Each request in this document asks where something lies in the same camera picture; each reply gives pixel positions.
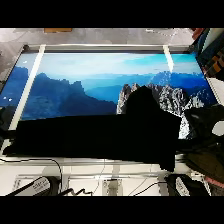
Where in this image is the black garment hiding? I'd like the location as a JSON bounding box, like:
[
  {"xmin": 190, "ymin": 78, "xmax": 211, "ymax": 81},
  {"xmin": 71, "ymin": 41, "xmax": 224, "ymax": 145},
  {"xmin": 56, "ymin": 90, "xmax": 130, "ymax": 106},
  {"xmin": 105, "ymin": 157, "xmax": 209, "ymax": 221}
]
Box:
[{"xmin": 2, "ymin": 85, "xmax": 183, "ymax": 173}]

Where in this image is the pink garment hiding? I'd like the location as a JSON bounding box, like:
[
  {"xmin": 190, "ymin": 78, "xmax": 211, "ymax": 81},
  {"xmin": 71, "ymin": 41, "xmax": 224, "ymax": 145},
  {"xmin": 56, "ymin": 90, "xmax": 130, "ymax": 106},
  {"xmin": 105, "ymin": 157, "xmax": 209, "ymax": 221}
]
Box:
[{"xmin": 204, "ymin": 176, "xmax": 224, "ymax": 197}]

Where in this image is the heap of clothes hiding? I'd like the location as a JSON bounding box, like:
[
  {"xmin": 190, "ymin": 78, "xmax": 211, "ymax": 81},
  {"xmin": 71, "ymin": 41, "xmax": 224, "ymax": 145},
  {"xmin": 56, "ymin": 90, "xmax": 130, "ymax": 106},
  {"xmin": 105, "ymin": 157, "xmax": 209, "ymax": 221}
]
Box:
[{"xmin": 191, "ymin": 28, "xmax": 224, "ymax": 82}]

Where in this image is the black cable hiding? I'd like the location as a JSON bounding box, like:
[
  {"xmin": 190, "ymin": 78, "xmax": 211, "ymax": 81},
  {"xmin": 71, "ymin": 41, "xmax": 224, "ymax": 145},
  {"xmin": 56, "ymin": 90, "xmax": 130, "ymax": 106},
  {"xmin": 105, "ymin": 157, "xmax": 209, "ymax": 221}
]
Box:
[
  {"xmin": 0, "ymin": 157, "xmax": 64, "ymax": 183},
  {"xmin": 132, "ymin": 180, "xmax": 168, "ymax": 197},
  {"xmin": 59, "ymin": 187, "xmax": 95, "ymax": 197}
]

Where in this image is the brown garment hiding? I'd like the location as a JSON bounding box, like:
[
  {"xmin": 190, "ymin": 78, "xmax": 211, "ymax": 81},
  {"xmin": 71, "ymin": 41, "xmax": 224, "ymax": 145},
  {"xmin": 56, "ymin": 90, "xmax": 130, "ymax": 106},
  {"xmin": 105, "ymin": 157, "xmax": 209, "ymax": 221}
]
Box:
[{"xmin": 184, "ymin": 146, "xmax": 224, "ymax": 188}]

